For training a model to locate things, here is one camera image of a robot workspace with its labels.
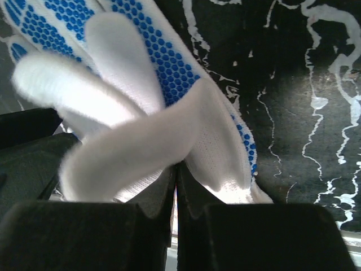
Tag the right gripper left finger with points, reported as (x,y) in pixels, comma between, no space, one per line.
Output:
(50,235)

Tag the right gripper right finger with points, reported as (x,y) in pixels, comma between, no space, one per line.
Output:
(213,235)

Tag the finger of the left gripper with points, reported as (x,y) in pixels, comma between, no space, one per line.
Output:
(31,152)

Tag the blue dotted work glove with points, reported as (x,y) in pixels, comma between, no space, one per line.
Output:
(59,27)

